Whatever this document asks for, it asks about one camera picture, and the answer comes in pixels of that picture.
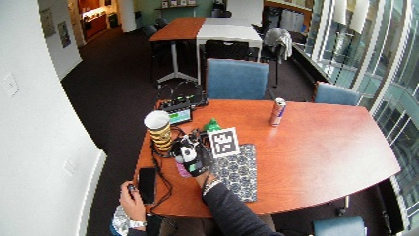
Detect black smartphone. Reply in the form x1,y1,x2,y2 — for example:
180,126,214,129
136,166,158,206

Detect green bottle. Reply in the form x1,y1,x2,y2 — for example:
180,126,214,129
202,117,224,134

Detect black device with green screen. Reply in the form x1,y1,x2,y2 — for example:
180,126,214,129
157,99,196,127

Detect white marker cube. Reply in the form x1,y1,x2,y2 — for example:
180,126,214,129
208,127,242,159

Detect silver wristwatch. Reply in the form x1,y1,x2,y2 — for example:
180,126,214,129
126,219,149,230

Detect pink object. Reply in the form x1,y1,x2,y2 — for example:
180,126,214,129
176,162,194,179

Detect blue patterned place mat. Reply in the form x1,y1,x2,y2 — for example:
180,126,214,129
209,143,259,204

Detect large blue upholstered chair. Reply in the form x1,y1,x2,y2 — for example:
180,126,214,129
205,57,271,101

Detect silver and red drink can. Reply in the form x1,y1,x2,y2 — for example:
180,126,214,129
269,96,289,128

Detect the person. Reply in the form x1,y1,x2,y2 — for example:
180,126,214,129
109,172,286,236

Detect black mesh chair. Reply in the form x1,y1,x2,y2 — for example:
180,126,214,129
202,39,251,62

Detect brown wooden table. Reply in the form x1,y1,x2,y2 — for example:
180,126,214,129
146,16,208,85

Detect white table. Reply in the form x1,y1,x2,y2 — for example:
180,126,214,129
194,17,265,87

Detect black office chair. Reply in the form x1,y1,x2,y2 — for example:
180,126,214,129
140,17,170,39

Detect grey jacket on chair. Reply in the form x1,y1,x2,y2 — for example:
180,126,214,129
262,27,294,61

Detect black cable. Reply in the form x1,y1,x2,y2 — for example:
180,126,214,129
148,125,189,212

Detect bundle of black cables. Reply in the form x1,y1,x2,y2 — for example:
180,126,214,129
156,80,210,108

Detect beaded wrist bracelets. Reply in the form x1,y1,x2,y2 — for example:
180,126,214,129
201,176,224,197

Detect white wall outlet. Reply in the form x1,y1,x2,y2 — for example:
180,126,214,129
61,158,77,177

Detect blue chair with wooden frame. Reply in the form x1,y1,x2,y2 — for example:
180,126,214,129
310,81,363,107

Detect wall shelf with frames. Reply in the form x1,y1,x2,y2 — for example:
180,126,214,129
153,0,201,12

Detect white wall switch plate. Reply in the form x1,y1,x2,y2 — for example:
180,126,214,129
0,72,20,98

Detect framed wall picture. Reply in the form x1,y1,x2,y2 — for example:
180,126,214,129
39,7,57,39
55,20,72,49

